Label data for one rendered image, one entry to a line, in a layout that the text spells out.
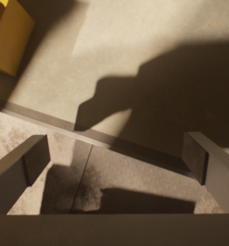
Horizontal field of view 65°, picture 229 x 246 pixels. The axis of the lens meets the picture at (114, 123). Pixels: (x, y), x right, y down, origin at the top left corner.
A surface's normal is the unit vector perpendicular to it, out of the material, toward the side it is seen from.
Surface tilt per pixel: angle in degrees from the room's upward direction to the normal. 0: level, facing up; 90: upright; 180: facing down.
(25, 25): 90
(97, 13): 0
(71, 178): 0
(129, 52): 0
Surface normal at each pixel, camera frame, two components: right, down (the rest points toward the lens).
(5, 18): 0.94, 0.29
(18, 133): -0.14, -0.12
